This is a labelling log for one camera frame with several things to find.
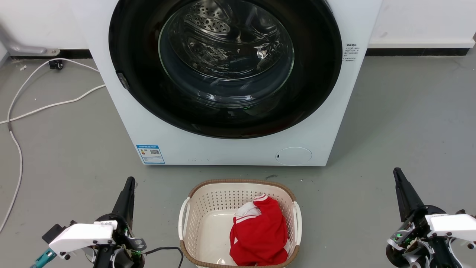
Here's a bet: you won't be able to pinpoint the red and white garment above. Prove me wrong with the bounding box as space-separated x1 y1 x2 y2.
229 194 291 267

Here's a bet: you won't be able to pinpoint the beige plastic laundry basket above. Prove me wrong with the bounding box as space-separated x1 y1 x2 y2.
178 179 302 268

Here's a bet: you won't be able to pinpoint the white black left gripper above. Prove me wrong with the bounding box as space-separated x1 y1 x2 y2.
42 177 147 268

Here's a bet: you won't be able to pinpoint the white floor cable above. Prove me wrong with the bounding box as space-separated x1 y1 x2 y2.
0 84 106 125
0 58 100 233

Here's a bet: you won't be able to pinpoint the grey metal floor bracket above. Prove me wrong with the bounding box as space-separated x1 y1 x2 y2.
0 23 61 57

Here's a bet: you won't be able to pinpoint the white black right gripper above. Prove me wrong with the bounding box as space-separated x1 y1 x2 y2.
386 167 476 268

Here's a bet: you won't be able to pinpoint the black round glass washer door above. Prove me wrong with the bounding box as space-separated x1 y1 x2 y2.
109 0 343 139

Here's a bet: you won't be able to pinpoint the blue energy label sticker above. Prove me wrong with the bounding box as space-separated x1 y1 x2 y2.
136 144 165 165

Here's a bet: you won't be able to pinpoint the white front-load washing machine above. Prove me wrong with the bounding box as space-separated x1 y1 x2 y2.
67 0 383 167

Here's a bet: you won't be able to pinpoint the white text warning sticker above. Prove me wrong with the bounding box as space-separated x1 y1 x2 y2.
344 43 360 63

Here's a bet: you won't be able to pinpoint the round white filter cover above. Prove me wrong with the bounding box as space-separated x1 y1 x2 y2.
276 147 313 166

